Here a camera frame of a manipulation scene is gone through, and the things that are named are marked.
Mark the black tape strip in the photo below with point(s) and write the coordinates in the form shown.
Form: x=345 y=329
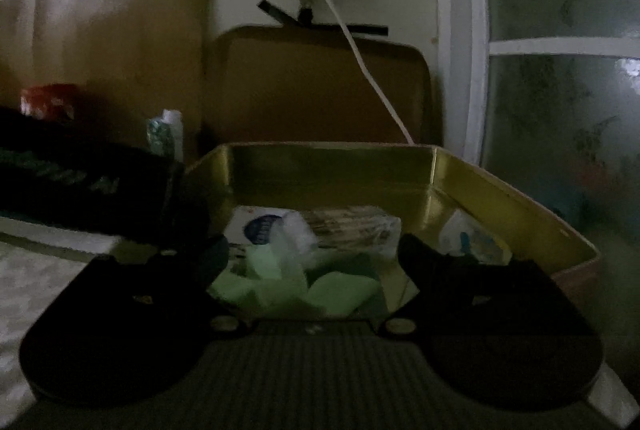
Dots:
x=370 y=30
x=274 y=10

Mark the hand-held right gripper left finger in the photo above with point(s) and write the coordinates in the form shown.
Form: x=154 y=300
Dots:
x=215 y=257

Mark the red snack box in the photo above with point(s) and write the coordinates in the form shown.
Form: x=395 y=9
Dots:
x=50 y=101

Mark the white packet with blue circle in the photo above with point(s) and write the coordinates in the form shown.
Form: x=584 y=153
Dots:
x=257 y=230

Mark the pink and gold tin box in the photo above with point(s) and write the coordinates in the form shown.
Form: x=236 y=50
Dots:
x=325 y=170

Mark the light green cloth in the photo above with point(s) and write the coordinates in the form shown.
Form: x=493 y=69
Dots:
x=330 y=294

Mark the green toothpaste tube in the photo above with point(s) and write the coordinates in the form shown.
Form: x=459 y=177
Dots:
x=166 y=135

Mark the patterned paper packet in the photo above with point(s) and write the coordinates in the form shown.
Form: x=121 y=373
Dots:
x=356 y=227

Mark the large brown cardboard sheet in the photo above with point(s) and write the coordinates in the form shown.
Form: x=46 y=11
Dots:
x=130 y=35

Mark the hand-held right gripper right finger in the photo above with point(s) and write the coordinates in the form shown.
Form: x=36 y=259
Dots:
x=416 y=257

